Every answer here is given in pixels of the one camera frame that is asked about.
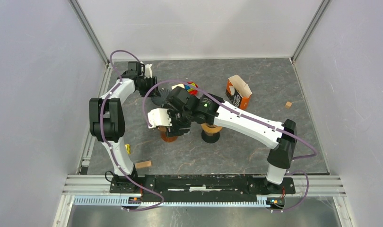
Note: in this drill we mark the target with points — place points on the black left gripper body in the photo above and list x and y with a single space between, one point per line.
145 84

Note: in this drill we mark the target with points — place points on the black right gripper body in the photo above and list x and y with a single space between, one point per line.
179 120

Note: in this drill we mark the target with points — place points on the dark smoky glass dripper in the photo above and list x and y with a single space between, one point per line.
161 98

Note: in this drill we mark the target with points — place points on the orange filter box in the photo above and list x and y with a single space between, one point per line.
238 92

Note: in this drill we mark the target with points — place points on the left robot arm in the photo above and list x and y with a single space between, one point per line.
107 121

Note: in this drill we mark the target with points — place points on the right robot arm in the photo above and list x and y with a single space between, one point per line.
185 108

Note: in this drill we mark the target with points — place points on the amber glass flask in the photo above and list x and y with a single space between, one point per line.
166 138

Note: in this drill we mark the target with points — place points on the red toy block base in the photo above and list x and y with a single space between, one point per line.
191 91

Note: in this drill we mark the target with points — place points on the white toy block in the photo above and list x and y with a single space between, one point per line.
178 85

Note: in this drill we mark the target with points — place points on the small wooden plank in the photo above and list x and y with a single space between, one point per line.
144 164

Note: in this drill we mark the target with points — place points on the yellow toy block figure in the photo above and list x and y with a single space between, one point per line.
128 148

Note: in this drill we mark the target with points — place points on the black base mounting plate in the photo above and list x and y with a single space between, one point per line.
200 188

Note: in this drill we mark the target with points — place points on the small wooden cube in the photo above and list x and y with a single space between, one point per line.
288 105

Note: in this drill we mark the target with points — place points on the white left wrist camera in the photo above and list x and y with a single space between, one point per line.
148 71

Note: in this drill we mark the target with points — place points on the grey slotted cable duct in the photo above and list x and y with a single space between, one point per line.
134 202

